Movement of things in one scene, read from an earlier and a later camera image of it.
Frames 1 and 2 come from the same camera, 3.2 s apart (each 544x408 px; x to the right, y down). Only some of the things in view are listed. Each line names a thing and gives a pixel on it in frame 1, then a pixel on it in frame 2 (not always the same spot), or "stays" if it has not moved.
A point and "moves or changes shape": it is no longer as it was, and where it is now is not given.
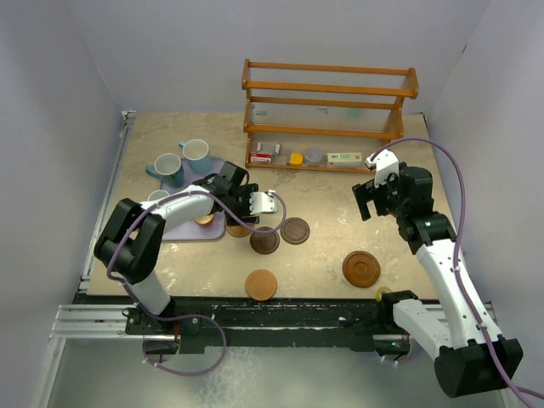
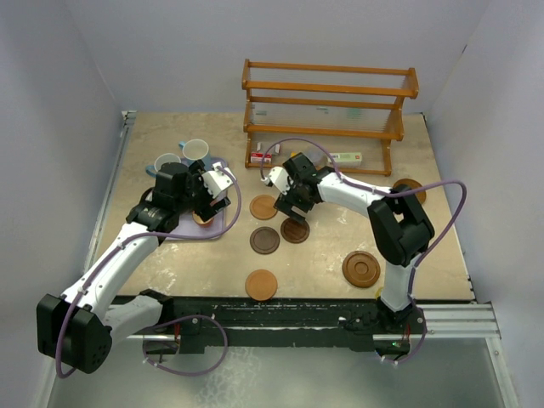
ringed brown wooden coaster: [360, 269] stays
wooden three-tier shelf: [322, 117] stays
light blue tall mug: [196, 153] stays
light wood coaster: [238, 230] moves or changes shape
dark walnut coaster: [295, 230] stays
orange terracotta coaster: [261, 285] stays
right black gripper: [367, 192] → [287, 202]
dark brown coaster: [264, 243] stays
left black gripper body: [239, 204] → [198, 196]
